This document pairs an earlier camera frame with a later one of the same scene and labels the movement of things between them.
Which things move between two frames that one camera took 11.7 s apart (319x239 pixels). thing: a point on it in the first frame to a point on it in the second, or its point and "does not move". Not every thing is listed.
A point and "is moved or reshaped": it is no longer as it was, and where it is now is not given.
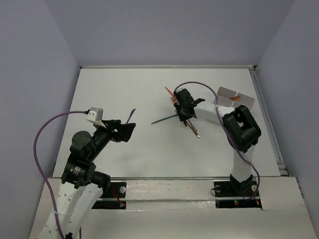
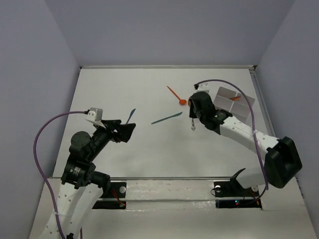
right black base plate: (237, 194) does not move
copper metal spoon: (195, 130) is moved or reshaped
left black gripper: (118, 131) does not move
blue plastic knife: (131, 113) does not move
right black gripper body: (182, 115) to (195, 113)
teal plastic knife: (163, 119) does not move
